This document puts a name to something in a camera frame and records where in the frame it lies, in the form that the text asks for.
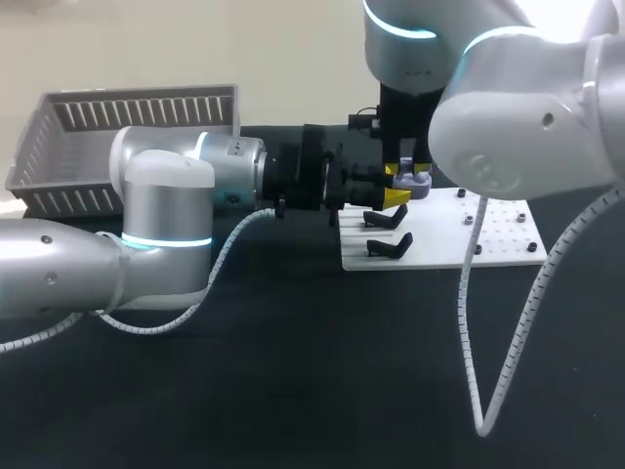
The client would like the white cable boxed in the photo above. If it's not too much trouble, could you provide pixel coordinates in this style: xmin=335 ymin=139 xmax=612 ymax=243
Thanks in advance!
xmin=0 ymin=206 xmax=283 ymax=355
xmin=459 ymin=187 xmax=625 ymax=439

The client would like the pale lavender earbud case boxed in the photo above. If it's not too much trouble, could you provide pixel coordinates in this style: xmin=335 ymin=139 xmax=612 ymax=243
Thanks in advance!
xmin=392 ymin=156 xmax=435 ymax=200

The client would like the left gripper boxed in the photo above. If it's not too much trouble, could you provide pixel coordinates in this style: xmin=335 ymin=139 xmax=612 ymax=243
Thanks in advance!
xmin=262 ymin=123 xmax=361 ymax=227

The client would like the white plate with black stands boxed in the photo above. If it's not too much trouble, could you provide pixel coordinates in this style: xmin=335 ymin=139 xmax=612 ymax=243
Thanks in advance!
xmin=339 ymin=187 xmax=549 ymax=273

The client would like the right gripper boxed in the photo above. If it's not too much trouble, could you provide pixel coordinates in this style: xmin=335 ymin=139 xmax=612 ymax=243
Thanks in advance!
xmin=348 ymin=82 xmax=446 ymax=213

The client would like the grey slotted basket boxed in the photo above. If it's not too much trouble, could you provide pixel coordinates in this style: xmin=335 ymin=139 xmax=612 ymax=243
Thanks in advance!
xmin=4 ymin=83 xmax=242 ymax=218

